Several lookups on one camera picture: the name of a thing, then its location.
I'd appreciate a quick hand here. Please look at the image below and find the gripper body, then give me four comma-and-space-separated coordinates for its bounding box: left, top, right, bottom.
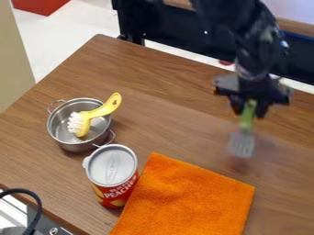
212, 72, 295, 106

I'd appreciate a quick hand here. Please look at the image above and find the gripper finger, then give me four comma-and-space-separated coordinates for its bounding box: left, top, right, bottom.
254, 99, 273, 119
228, 94, 248, 117

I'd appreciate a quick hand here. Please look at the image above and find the green spatula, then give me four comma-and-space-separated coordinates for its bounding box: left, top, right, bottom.
225, 98, 259, 159

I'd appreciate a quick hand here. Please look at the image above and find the orange cloth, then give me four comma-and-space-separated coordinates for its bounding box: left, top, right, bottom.
107, 151, 257, 235

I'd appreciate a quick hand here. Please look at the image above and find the yellow brush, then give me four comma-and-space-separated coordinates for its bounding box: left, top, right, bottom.
66, 92, 123, 138

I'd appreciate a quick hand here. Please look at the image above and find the red can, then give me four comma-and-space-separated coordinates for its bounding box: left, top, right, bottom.
81, 143, 141, 210

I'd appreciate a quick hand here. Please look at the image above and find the silver pot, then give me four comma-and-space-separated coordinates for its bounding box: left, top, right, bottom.
45, 96, 117, 153

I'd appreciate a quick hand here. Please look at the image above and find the red box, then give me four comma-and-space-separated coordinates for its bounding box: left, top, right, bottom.
9, 0, 72, 17

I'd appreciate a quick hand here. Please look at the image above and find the black cable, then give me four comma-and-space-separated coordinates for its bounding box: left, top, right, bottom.
0, 188, 45, 235

